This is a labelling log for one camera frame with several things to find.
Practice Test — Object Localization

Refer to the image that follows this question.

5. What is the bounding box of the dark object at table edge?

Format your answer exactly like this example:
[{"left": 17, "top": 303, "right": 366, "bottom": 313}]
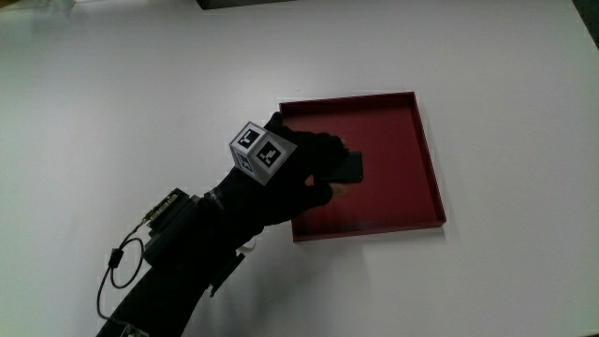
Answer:
[{"left": 195, "top": 0, "right": 300, "bottom": 11}]

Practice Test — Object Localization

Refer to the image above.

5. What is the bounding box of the black forearm sensor box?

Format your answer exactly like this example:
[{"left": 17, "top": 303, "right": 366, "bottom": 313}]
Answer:
[{"left": 141, "top": 187, "right": 203, "bottom": 269}]

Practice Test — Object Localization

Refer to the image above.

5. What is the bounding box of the person's left forearm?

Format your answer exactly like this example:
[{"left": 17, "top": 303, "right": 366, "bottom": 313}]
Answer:
[{"left": 95, "top": 189, "right": 266, "bottom": 337}]

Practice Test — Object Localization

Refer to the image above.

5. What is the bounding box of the person's left hand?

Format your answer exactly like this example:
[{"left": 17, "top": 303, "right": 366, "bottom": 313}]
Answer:
[{"left": 218, "top": 111, "right": 351, "bottom": 227}]

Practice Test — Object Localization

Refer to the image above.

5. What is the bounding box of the black charger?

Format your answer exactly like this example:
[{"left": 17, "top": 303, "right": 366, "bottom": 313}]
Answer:
[{"left": 314, "top": 151, "right": 365, "bottom": 184}]

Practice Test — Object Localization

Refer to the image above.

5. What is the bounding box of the red square plate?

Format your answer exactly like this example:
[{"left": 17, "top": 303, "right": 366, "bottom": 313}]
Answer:
[{"left": 279, "top": 91, "right": 447, "bottom": 243}]

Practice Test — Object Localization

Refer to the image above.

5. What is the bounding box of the black cable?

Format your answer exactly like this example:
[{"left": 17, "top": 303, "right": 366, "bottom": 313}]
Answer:
[{"left": 95, "top": 218, "right": 152, "bottom": 324}]

